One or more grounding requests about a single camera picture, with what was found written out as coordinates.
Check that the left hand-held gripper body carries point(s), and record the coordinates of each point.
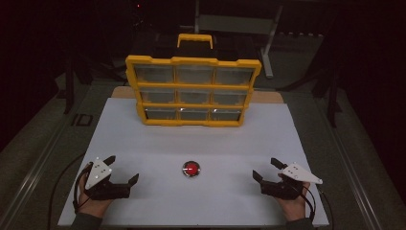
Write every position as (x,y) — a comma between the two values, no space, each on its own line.
(97,172)

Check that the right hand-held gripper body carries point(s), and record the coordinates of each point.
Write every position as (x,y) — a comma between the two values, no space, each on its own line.
(300,174)

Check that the round red button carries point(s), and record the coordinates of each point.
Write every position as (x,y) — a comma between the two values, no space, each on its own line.
(191,168)

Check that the clear organizer drawer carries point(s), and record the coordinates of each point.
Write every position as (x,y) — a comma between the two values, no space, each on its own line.
(158,96)

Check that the yellow organizer cabinet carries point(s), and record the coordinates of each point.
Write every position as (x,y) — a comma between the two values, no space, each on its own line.
(191,85)

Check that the person's left hand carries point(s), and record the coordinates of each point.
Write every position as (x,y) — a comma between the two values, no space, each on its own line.
(91,206)

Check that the person's right hand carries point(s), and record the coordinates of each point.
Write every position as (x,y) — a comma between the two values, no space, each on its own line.
(295,209)

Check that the black stand leg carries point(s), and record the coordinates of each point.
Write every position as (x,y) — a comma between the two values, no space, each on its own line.
(68,89)
(332,105)

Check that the set of clear plastic drawers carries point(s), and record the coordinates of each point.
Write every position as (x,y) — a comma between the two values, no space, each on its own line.
(194,74)

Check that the grey metal stand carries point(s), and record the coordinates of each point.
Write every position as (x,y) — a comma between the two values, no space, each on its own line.
(230,24)

